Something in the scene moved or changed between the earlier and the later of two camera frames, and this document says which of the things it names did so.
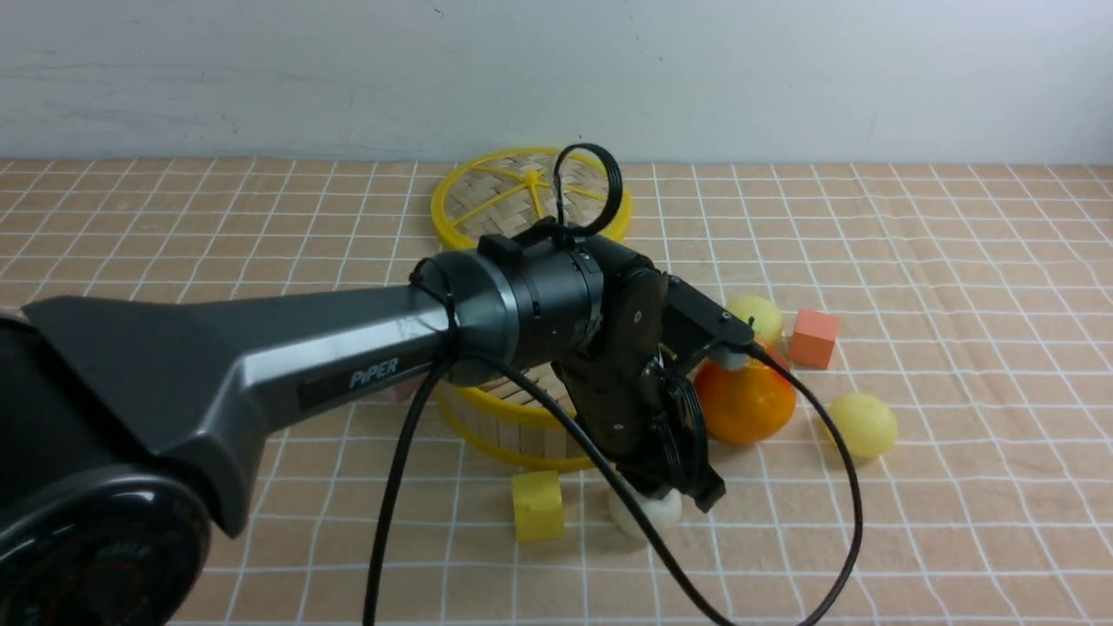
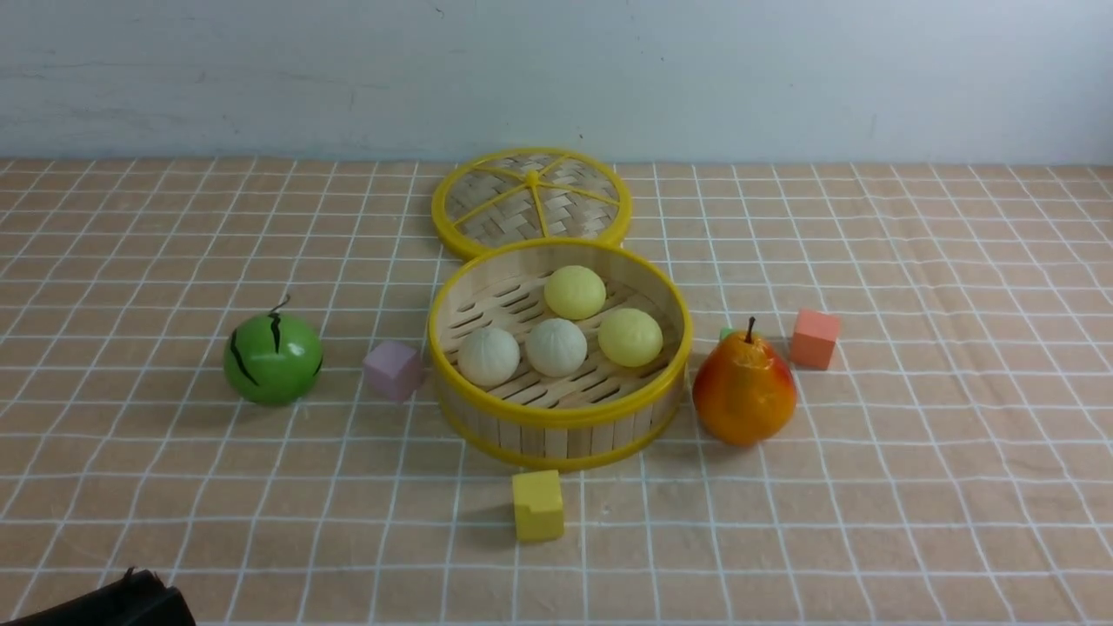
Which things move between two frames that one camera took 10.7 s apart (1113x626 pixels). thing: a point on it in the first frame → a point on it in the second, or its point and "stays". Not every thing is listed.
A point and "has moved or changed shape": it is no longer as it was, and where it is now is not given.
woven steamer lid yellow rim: [503, 193] stays
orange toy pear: [747, 404] stays
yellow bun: [767, 317] has moved or changed shape
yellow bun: [867, 424] has moved or changed shape
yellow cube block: [537, 506] stays
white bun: [662, 513] has moved or changed shape
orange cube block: [813, 339] stays
